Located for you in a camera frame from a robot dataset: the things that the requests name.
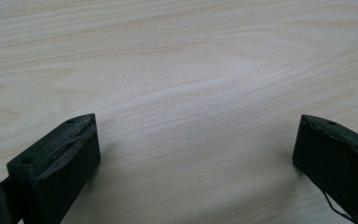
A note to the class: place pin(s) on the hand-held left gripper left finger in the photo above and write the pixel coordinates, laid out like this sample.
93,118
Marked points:
65,165

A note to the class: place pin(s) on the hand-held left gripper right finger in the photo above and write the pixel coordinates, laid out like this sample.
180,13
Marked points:
332,155

